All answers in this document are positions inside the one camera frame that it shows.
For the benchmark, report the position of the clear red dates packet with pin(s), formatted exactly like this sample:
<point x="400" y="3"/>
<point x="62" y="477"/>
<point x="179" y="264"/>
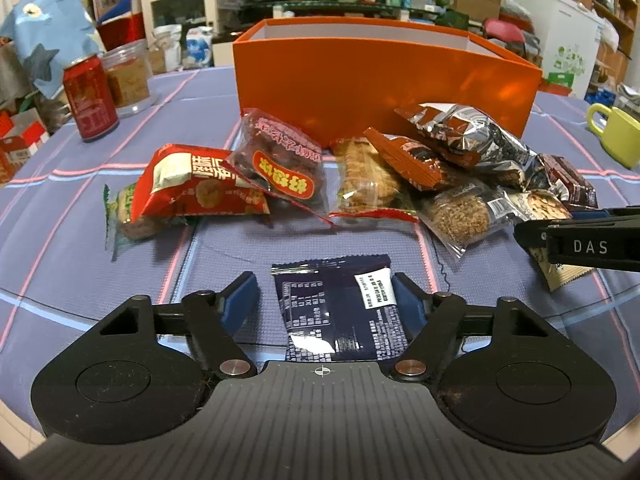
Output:
<point x="280" y="160"/>

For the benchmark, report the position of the red folding chair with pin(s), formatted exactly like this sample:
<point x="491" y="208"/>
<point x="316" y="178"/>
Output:
<point x="502" y="30"/>

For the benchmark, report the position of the red and white carton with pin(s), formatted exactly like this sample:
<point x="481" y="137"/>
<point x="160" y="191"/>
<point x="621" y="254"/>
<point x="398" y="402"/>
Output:
<point x="20" y="150"/>

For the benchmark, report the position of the orange cardboard box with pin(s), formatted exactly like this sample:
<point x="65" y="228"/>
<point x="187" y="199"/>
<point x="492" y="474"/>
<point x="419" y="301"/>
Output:
<point x="380" y="85"/>

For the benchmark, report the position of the beige snack packet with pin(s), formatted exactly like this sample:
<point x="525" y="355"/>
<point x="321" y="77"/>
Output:
<point x="545" y="205"/>

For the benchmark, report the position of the clear plastic jar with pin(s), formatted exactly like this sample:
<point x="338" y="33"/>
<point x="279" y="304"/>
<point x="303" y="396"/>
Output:
<point x="127" y="85"/>

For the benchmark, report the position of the silver foil snack packet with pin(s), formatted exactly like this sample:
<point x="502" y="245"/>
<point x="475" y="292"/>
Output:
<point x="475" y="140"/>

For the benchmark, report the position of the orange-brown snack packet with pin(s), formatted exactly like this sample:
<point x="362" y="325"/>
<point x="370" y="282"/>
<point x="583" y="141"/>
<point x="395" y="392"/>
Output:
<point x="405" y="160"/>

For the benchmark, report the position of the dark brown chocolate packet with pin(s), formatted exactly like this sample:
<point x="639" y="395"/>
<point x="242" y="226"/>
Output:
<point x="570" y="182"/>

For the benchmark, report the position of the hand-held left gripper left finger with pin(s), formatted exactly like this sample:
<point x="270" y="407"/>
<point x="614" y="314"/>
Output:
<point x="241" y="300"/>

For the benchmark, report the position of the white television stand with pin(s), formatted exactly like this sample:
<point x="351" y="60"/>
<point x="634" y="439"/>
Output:
<point x="300" y="10"/>

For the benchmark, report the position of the clear sesame roll packet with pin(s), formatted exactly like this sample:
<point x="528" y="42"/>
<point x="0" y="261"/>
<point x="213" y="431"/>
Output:
<point x="460" y="215"/>

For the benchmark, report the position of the yellow-green mug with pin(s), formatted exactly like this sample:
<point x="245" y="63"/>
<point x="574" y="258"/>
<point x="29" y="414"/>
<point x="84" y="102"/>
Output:
<point x="622" y="135"/>

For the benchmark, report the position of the blue shark plush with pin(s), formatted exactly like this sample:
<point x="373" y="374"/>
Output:
<point x="40" y="35"/>

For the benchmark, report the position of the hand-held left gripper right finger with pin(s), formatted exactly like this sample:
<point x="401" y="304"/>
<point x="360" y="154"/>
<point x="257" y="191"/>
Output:
<point x="405" y="305"/>

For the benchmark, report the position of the white chest freezer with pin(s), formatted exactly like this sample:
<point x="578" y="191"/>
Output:
<point x="560" y="35"/>

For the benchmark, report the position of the red cracker snack packet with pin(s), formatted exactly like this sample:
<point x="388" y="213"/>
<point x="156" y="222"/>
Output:
<point x="200" y="180"/>

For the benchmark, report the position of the red soda can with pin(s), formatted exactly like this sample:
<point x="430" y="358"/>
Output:
<point x="90" y="100"/>

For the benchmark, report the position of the brown cardboard box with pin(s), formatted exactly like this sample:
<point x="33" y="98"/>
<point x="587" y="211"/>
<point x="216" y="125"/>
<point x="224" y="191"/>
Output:
<point x="475" y="2"/>

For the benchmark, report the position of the clear pastry packet red trim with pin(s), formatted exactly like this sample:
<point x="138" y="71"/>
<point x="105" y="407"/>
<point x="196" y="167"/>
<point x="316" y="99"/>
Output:
<point x="365" y="180"/>

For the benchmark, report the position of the green cracker packet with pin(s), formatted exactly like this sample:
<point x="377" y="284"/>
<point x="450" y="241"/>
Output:
<point x="125" y="210"/>

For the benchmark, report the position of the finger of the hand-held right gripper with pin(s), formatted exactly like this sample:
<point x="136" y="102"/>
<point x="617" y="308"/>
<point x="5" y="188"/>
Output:
<point x="610" y="245"/>

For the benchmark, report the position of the white and blue bag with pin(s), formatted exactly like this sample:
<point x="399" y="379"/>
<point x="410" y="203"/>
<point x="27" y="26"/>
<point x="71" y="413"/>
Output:
<point x="199" y="47"/>

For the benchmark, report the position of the navy snack packet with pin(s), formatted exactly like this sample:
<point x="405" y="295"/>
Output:
<point x="340" y="310"/>

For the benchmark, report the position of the white glass-door cabinet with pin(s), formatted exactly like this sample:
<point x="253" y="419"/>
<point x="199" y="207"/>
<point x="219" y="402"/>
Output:
<point x="175" y="10"/>

